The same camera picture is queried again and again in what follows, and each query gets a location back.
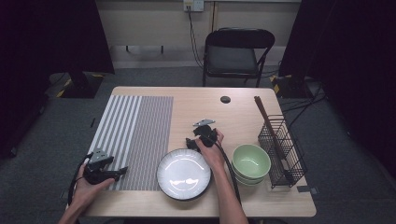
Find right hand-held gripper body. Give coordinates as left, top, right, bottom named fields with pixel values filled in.
left=192, top=119, right=219, bottom=147

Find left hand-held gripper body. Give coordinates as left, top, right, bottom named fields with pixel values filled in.
left=83, top=148, right=113, bottom=186

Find white plate with dark rim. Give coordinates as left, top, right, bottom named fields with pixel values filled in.
left=156, top=147, right=213, bottom=202

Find black wire cutlery basket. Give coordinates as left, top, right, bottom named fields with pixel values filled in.
left=257, top=114, right=308, bottom=189

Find person's right hand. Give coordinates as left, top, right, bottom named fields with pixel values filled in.
left=194, top=129, right=226, bottom=172

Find person's left hand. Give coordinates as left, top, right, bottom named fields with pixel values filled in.
left=72, top=162, right=116, bottom=213

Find grey striped placemat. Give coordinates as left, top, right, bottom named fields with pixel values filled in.
left=88, top=94, right=175, bottom=191

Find brown chopstick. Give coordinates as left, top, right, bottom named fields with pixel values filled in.
left=253, top=96, right=292, bottom=183
left=255, top=95, right=294, bottom=182

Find black folding chair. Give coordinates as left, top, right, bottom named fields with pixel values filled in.
left=202, top=27, right=276, bottom=88

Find black stand base with striped tape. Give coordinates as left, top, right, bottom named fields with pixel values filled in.
left=270, top=74, right=312, bottom=99
left=46, top=71, right=106, bottom=100

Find black curtain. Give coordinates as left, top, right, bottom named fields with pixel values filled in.
left=0, top=0, right=115, bottom=158
left=278, top=0, right=396, bottom=188

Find left hand-held gripper black cable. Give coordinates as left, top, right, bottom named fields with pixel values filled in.
left=67, top=152, right=94, bottom=206

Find hand-held gripper black cable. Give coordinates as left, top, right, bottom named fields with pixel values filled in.
left=67, top=152, right=94, bottom=206
left=208, top=136, right=242, bottom=204

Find right hand-held gripper black cable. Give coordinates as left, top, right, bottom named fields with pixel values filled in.
left=208, top=136, right=242, bottom=204

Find black power cable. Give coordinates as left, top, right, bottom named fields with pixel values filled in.
left=186, top=6, right=205, bottom=69

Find black floor cables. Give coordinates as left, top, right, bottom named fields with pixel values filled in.
left=279, top=80, right=328, bottom=127

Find white wall socket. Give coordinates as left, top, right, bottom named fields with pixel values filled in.
left=182, top=0, right=205, bottom=13

